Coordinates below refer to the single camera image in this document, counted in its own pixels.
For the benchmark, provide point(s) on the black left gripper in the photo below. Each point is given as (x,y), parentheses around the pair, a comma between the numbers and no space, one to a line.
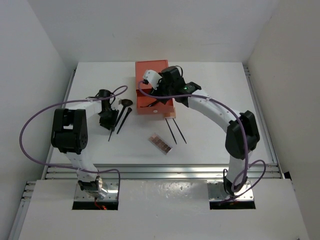
(111,123)

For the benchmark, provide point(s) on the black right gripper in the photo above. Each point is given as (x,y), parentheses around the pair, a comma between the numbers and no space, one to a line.
(157,92)

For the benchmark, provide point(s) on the black fan brush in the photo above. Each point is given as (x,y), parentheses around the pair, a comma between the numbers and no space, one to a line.
(125,103)

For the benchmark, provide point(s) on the black round blush brush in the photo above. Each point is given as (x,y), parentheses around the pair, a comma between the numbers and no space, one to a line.
(129,110)

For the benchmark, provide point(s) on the orange drawer organizer box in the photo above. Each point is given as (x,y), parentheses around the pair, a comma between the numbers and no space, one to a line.
(141,67)

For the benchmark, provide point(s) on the orange drawer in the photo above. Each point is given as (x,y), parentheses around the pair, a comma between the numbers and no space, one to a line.
(158,109)

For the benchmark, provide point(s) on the long clear eyeshadow palette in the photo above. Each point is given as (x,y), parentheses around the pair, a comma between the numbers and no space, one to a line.
(159,143)

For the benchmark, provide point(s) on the black angled powder brush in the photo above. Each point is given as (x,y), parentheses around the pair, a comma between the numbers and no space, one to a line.
(151,104)

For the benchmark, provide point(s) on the small square copper palette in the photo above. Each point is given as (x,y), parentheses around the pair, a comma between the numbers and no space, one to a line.
(169,115)

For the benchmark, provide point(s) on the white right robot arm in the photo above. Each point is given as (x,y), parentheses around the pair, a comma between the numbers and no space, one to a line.
(241,128)

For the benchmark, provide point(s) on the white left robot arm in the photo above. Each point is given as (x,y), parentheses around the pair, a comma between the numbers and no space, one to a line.
(70,136)

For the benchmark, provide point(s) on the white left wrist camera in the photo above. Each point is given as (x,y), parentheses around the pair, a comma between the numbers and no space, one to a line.
(116,105)

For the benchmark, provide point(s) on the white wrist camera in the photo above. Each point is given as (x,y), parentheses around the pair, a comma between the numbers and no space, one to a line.
(151,77)
(116,105)

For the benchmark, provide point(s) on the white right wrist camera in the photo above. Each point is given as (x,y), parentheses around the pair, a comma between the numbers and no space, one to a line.
(151,77)

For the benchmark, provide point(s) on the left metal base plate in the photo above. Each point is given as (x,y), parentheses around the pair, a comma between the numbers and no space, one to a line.
(107,193)

